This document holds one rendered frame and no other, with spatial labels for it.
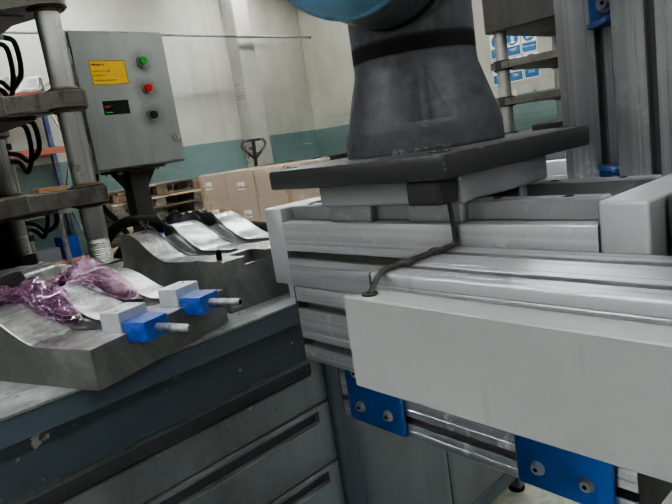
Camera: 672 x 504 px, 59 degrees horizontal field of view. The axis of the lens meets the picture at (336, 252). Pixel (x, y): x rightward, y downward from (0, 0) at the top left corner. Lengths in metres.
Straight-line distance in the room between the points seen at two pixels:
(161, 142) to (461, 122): 1.51
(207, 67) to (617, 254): 8.92
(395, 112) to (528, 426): 0.29
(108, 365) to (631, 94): 0.66
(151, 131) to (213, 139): 7.15
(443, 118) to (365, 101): 0.07
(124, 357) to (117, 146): 1.14
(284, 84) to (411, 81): 9.55
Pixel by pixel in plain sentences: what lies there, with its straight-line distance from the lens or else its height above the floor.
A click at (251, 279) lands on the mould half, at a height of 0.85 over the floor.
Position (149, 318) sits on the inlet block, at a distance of 0.81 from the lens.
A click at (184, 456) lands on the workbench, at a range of 1.02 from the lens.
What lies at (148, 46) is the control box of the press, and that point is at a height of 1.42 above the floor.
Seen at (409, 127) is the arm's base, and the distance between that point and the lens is 0.52.
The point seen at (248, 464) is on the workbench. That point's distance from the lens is 1.10.
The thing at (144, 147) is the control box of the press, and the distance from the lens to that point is 1.92.
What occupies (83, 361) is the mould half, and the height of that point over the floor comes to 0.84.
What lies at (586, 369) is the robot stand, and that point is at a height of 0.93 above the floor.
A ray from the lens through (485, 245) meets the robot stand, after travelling 0.48.
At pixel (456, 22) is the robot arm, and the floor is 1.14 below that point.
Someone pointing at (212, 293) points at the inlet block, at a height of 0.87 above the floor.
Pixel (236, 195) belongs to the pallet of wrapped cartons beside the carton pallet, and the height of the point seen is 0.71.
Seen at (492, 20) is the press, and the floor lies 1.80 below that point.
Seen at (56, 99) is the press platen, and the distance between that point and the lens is 1.69.
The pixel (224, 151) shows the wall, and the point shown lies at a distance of 9.16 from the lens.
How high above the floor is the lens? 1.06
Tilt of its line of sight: 11 degrees down
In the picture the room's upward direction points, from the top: 9 degrees counter-clockwise
